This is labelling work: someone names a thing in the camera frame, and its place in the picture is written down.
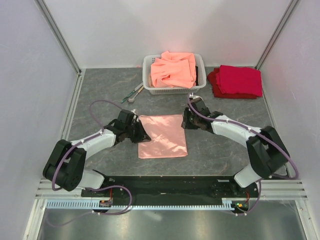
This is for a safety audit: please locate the white plastic basket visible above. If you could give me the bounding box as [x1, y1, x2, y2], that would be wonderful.
[142, 53, 207, 95]

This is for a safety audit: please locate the light pink satin napkin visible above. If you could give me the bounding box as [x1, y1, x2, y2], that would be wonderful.
[138, 114, 188, 159]

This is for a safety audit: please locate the white slotted cable duct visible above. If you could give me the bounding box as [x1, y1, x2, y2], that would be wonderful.
[46, 199, 236, 211]

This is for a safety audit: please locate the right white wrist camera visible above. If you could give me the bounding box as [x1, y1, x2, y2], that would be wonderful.
[188, 92, 203, 101]

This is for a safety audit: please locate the red folded cloth stack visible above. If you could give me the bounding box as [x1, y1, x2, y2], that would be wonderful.
[207, 65, 263, 100]

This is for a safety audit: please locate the left aluminium frame post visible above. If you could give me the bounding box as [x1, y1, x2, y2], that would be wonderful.
[34, 0, 82, 75]

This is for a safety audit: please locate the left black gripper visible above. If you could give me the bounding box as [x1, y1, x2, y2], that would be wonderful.
[125, 120, 151, 144]

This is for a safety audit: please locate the green handled knife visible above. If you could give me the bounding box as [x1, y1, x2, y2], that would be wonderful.
[120, 83, 144, 104]

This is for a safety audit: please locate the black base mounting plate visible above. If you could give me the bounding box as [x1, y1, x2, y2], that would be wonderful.
[81, 175, 259, 206]

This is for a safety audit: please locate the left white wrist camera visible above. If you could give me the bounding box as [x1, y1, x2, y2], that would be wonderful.
[129, 109, 139, 125]

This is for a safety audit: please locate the dark item in basket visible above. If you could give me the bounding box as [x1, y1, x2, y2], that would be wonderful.
[195, 66, 199, 86]

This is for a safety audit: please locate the aluminium frame post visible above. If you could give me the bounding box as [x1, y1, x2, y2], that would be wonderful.
[34, 0, 82, 75]
[254, 0, 301, 70]

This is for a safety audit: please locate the salmon pink cloth pile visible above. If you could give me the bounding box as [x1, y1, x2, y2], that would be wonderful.
[150, 51, 197, 89]

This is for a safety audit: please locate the purple cable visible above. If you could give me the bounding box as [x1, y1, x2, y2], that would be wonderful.
[187, 96, 300, 217]
[44, 99, 135, 227]

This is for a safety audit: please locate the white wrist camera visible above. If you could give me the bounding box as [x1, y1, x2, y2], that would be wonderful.
[188, 92, 203, 101]
[129, 109, 139, 125]

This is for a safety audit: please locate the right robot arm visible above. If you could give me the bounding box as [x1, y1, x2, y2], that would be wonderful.
[181, 96, 290, 197]

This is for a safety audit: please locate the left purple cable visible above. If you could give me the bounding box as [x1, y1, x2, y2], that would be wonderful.
[44, 99, 135, 227]

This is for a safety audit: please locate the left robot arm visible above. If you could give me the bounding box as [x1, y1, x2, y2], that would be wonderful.
[42, 110, 151, 197]

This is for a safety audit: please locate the wooden utensil in basket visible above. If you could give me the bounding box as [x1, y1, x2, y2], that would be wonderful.
[148, 74, 154, 88]

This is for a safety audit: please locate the right aluminium frame post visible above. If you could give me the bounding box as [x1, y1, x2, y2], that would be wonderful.
[254, 0, 301, 70]

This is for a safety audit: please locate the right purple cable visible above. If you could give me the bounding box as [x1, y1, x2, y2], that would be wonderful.
[187, 96, 300, 217]

